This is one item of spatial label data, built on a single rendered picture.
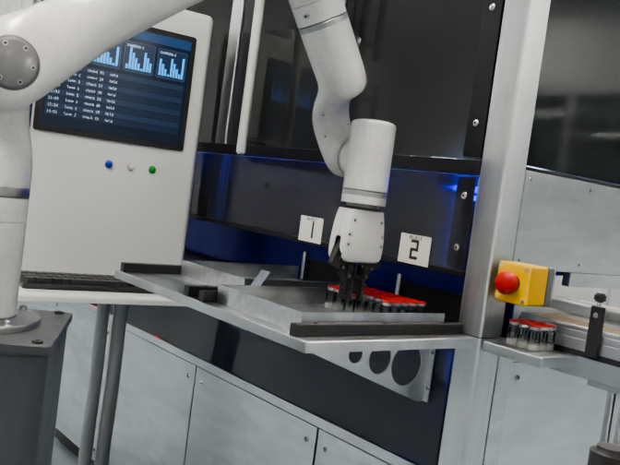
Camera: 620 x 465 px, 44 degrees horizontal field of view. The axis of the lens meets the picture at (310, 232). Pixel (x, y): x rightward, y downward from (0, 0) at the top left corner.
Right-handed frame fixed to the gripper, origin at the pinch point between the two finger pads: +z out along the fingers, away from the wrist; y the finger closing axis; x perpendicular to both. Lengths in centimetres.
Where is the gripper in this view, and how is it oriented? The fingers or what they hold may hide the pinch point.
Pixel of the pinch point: (351, 288)
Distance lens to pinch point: 146.5
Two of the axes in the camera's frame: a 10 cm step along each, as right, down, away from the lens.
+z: -1.3, 9.9, 0.5
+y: -7.7, -0.7, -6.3
